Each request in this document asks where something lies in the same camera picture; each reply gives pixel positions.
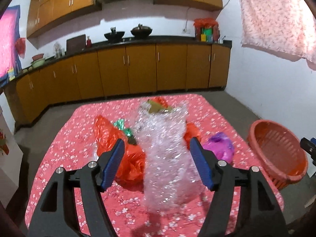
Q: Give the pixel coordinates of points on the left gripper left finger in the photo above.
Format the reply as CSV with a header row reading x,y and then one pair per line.
x,y
56,213

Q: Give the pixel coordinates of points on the purple plastic bag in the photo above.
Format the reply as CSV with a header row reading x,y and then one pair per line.
x,y
221,145

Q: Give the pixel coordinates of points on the clear bubble wrap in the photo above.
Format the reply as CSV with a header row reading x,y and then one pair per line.
x,y
171,178

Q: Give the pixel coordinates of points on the green plastic bag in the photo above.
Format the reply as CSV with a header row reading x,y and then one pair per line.
x,y
120,124

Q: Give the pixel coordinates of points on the yellow-green plastic bag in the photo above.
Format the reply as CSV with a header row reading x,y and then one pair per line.
x,y
156,105

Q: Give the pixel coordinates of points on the lower wooden kitchen cabinets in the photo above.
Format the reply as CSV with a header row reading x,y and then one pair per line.
x,y
159,63

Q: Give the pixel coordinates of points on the red plastic basket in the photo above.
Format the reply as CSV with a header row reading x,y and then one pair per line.
x,y
279,151

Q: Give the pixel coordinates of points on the white cabinet with flowers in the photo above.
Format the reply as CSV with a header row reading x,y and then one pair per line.
x,y
11,157

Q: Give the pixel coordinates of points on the red floral tablecloth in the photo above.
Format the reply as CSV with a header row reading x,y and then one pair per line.
x,y
238,198

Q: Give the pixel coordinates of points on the small orange plastic bag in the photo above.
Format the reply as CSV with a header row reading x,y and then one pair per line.
x,y
191,132

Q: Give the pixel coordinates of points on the pink floral hanging cloth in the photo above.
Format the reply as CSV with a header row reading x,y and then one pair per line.
x,y
285,27

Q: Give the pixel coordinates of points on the red bag covered containers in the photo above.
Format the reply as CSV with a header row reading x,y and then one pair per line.
x,y
206,30

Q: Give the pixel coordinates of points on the stacked bowls on counter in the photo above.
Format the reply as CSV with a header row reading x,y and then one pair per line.
x,y
38,60

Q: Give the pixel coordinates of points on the glass jar on counter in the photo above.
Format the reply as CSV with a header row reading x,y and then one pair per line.
x,y
59,50

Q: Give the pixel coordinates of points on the dark cutting board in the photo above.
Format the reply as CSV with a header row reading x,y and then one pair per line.
x,y
75,44

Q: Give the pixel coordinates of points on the red bottle on counter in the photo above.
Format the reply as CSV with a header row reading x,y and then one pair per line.
x,y
88,42

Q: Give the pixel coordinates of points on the pink blue window curtain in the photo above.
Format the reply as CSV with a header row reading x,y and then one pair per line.
x,y
10,61

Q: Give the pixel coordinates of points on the black wok with lid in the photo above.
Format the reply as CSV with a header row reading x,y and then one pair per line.
x,y
141,32

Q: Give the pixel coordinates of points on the red bag hanging on wall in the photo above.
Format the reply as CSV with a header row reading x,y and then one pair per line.
x,y
20,47

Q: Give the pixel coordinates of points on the black wok with handle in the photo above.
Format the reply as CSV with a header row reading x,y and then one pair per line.
x,y
114,35

